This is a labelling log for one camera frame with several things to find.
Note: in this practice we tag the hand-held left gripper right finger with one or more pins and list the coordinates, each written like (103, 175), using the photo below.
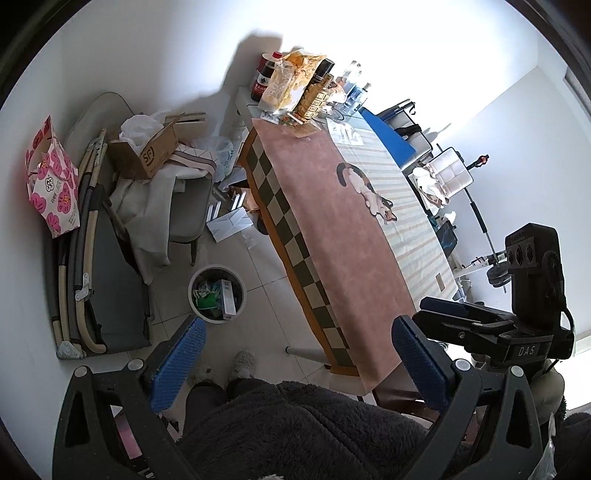
(420, 364)

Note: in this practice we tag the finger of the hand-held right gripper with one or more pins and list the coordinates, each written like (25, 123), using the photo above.
(461, 330)
(438, 304)

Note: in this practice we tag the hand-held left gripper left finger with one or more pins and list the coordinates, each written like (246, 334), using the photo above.
(182, 360)

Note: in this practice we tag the green blue snack bag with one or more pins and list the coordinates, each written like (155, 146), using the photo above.
(207, 301)

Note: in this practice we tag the long white paper box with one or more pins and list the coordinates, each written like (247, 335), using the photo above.
(227, 300)

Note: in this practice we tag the white round waste bin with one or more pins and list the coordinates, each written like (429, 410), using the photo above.
(217, 270)

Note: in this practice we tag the person's right forearm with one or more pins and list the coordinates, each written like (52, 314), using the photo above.
(577, 434)

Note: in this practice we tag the person's right hand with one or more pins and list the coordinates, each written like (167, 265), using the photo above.
(547, 387)

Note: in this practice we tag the fluffy grey slipper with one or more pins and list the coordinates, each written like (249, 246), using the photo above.
(203, 373)
(242, 362)

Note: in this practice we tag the dark wooden chair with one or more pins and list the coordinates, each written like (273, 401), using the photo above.
(397, 404)

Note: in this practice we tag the blue black bag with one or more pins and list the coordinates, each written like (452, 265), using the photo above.
(445, 237)

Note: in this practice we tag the barbell with black weights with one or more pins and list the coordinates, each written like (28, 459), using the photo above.
(480, 221)

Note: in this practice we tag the grey folding cot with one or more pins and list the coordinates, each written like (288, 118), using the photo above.
(111, 295)

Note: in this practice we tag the white table leg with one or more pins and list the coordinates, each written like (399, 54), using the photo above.
(304, 353)

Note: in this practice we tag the pink striped tablecloth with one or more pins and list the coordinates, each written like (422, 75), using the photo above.
(332, 221)

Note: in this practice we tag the dark fleece robe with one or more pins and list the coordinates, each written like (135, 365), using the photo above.
(300, 429)

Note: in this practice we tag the flat white box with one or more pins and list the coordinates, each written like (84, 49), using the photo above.
(228, 225)

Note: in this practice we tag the grey upholstered chair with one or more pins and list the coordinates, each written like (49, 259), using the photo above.
(184, 212)

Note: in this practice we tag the grey chair with cloths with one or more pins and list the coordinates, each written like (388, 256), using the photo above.
(143, 217)

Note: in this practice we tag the blue folded mat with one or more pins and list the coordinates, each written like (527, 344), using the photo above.
(392, 138)

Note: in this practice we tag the pink striped cloth bag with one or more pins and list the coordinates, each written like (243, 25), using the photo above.
(194, 159)

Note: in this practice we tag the brown cardboard box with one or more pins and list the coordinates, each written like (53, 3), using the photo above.
(147, 157)

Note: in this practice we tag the pink floral paper bag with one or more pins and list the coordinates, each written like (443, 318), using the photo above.
(53, 194)

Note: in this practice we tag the clear plastic bag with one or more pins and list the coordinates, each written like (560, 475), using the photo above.
(219, 150)

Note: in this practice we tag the clear glass bottle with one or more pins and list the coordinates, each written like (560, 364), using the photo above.
(364, 94)
(353, 76)

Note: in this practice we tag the gold patterned box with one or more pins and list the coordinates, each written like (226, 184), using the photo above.
(314, 104)

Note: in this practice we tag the white plastic bag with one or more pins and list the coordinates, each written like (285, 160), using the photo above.
(138, 127)

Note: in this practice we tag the black cylinder bottle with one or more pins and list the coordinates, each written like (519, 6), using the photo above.
(323, 71)

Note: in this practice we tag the yellow snack bag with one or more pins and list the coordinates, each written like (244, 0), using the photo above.
(286, 83)

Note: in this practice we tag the dark sauce bottle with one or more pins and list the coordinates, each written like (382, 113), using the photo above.
(261, 83)

